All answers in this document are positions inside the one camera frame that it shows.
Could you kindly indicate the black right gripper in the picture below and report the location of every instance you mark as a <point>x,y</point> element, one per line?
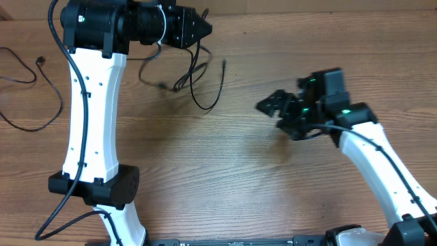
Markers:
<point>287,101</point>

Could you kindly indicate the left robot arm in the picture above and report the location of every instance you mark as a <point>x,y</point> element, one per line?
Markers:
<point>97,37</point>

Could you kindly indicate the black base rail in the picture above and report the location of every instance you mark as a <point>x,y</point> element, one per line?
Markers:
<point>302,240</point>

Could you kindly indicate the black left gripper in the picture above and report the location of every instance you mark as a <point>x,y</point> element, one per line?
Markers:
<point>184,37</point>

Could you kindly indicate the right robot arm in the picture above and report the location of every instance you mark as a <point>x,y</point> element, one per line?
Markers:
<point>323,107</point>

